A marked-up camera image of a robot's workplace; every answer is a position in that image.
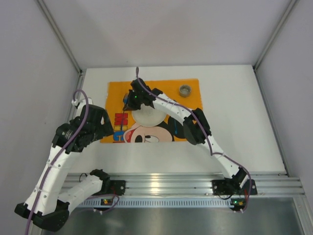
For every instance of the slotted grey cable duct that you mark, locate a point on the slotted grey cable duct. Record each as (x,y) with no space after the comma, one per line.
(180,203)

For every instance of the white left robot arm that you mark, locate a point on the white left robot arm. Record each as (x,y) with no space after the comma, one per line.
(47,207)

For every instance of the small grey cup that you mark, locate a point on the small grey cup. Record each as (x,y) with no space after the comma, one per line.
(185,90)

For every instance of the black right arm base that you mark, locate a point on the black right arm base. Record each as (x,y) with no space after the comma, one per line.
(222,187)

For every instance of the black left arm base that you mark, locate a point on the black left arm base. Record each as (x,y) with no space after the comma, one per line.
(115,186)

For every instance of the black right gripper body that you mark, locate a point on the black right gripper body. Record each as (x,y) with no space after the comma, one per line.
(130,104)

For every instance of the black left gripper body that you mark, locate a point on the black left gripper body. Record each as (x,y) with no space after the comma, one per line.
(103,122)

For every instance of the orange Mickey Mouse placemat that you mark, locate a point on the orange Mickey Mouse placemat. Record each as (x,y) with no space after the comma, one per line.
(137,133)

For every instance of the aluminium mounting rail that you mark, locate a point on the aluminium mounting rail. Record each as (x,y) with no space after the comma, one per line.
(200,185)

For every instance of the cream round plate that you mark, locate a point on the cream round plate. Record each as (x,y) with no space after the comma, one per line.
(148,117)

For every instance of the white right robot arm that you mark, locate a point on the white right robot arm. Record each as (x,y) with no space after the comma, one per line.
(195,126)

